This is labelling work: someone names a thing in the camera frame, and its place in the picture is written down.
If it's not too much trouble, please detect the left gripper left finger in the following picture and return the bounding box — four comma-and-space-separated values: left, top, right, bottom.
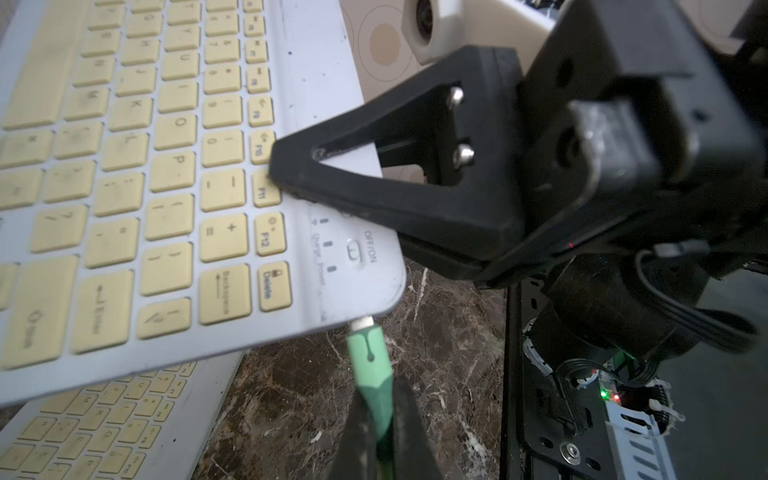
328, 390, 378, 480

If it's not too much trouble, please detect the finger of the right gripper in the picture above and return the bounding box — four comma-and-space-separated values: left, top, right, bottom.
270, 46, 525, 261

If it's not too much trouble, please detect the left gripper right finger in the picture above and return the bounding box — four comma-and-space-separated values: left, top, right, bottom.
392, 376, 445, 480

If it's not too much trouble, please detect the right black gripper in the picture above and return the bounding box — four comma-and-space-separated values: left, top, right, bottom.
404, 1, 767, 360

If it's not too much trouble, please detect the light green charging cable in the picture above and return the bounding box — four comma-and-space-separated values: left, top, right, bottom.
346, 315, 397, 480

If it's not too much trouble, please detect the white wireless keyboard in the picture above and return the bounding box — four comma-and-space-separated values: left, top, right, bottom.
1, 352, 242, 479
1, 1, 406, 405

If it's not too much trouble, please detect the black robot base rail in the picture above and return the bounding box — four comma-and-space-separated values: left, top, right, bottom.
500, 263, 768, 480

